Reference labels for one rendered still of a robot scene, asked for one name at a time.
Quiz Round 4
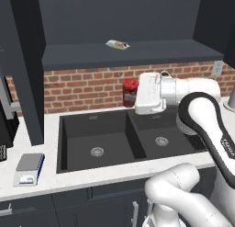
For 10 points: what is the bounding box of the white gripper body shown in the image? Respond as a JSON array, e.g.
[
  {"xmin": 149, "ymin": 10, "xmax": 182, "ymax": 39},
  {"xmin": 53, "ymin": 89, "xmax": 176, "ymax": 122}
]
[{"xmin": 134, "ymin": 72, "xmax": 168, "ymax": 116}]

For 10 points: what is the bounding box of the pale yogurt package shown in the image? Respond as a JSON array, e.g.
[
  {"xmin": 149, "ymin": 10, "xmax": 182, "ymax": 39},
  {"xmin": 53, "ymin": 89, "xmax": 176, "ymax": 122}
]
[{"xmin": 105, "ymin": 39, "xmax": 131, "ymax": 51}]

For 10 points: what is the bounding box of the dark narrow cabinet door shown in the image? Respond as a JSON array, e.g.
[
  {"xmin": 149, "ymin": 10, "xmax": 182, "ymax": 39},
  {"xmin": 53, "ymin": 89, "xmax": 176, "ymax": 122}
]
[{"xmin": 192, "ymin": 0, "xmax": 235, "ymax": 62}]

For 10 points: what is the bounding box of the dark wide cabinet door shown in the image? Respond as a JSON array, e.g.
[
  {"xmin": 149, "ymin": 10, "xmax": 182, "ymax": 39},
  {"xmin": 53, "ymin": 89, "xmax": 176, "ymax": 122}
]
[{"xmin": 0, "ymin": 0, "xmax": 46, "ymax": 147}]

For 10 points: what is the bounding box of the grey digital scale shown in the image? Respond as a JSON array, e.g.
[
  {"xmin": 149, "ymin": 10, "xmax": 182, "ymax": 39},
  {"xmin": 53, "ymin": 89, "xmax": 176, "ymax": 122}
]
[{"xmin": 12, "ymin": 153, "xmax": 46, "ymax": 187}]

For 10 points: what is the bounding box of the red jar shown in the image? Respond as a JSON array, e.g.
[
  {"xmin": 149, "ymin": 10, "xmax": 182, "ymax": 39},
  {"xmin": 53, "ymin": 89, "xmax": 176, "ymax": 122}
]
[{"xmin": 122, "ymin": 78, "xmax": 140, "ymax": 108}]

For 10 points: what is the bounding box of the black double sink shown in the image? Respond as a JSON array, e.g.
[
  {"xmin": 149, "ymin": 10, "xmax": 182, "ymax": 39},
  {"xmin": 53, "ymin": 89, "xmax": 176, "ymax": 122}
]
[{"xmin": 55, "ymin": 108, "xmax": 209, "ymax": 176}]

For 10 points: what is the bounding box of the dark lower cupboard door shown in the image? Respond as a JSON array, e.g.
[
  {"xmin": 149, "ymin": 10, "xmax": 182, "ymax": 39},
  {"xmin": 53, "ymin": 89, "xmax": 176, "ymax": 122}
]
[{"xmin": 52, "ymin": 178, "xmax": 149, "ymax": 227}]

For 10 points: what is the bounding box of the black grey countertop appliance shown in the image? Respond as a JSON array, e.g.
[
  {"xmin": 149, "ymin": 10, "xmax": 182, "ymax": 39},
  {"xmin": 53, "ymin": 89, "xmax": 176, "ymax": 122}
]
[{"xmin": 0, "ymin": 74, "xmax": 20, "ymax": 149}]

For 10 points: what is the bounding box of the dark lower drawer front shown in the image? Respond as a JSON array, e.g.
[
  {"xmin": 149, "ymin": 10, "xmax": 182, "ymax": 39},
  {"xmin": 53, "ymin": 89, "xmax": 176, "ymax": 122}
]
[{"xmin": 0, "ymin": 193, "xmax": 55, "ymax": 216}]

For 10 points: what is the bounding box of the dark open wall cabinet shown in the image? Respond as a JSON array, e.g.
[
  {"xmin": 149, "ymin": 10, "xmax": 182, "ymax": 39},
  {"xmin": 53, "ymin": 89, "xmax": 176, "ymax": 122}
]
[{"xmin": 28, "ymin": 0, "xmax": 226, "ymax": 72}]

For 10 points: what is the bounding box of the white wall socket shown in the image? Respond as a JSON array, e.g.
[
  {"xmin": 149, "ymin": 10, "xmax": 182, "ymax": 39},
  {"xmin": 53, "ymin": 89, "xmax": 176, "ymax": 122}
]
[{"xmin": 212, "ymin": 60, "xmax": 225, "ymax": 77}]

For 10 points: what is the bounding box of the silver cupboard door handle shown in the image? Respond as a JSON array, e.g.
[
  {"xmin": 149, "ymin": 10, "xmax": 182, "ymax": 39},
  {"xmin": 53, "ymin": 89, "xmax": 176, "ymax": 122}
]
[
  {"xmin": 145, "ymin": 199, "xmax": 154, "ymax": 220},
  {"xmin": 130, "ymin": 200, "xmax": 140, "ymax": 227}
]

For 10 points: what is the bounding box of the silver drawer handle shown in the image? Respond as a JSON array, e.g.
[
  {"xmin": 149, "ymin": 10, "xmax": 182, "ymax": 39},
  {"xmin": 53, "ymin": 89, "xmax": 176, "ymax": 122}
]
[{"xmin": 0, "ymin": 202, "xmax": 14, "ymax": 217}]

